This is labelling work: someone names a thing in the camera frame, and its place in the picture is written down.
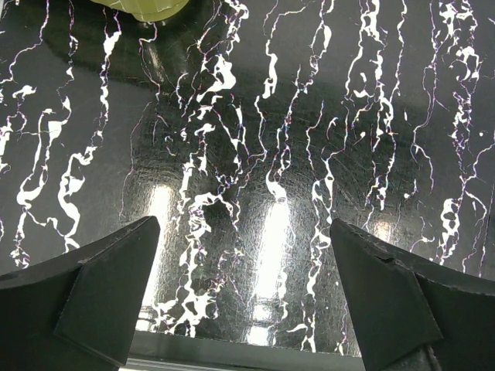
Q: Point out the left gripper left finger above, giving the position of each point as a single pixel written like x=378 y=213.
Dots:
x=78 y=311

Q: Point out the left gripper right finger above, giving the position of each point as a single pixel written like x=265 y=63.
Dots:
x=409 y=313

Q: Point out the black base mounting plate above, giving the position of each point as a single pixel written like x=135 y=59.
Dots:
x=151 y=351

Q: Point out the black marble pattern mat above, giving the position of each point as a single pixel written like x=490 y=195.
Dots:
x=246 y=128

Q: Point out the olive green plastic bin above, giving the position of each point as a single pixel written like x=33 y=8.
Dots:
x=146 y=10

